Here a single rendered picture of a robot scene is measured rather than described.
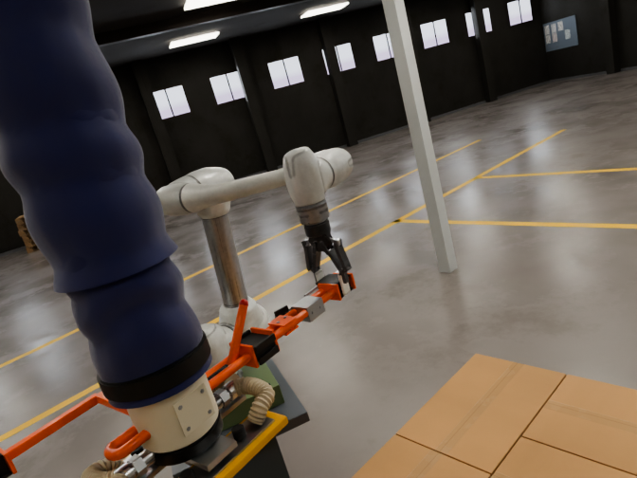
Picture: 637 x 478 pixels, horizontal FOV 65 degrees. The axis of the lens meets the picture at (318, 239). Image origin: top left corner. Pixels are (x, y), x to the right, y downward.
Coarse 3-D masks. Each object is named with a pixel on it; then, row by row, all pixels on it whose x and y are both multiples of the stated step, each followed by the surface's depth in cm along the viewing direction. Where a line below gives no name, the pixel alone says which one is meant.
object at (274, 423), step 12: (276, 420) 111; (240, 432) 106; (252, 432) 108; (264, 432) 108; (276, 432) 109; (240, 444) 106; (252, 444) 106; (264, 444) 107; (228, 456) 103; (240, 456) 103; (252, 456) 104; (192, 468) 102; (216, 468) 100; (228, 468) 100; (240, 468) 101
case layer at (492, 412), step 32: (448, 384) 208; (480, 384) 203; (512, 384) 197; (544, 384) 192; (576, 384) 188; (608, 384) 183; (416, 416) 194; (448, 416) 189; (480, 416) 185; (512, 416) 180; (544, 416) 176; (576, 416) 172; (608, 416) 168; (384, 448) 183; (416, 448) 178; (448, 448) 174; (480, 448) 170; (512, 448) 168; (544, 448) 163; (576, 448) 159; (608, 448) 156
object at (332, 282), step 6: (330, 276) 151; (336, 276) 150; (348, 276) 148; (324, 282) 147; (330, 282) 146; (336, 282) 145; (348, 282) 149; (354, 282) 149; (318, 288) 148; (324, 288) 146; (330, 288) 145; (336, 288) 143; (354, 288) 150; (336, 294) 144; (342, 294) 146
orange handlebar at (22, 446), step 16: (320, 288) 147; (288, 320) 131; (240, 368) 117; (96, 400) 119; (64, 416) 114; (32, 432) 110; (48, 432) 111; (128, 432) 100; (144, 432) 98; (16, 448) 106; (112, 448) 96; (128, 448) 96
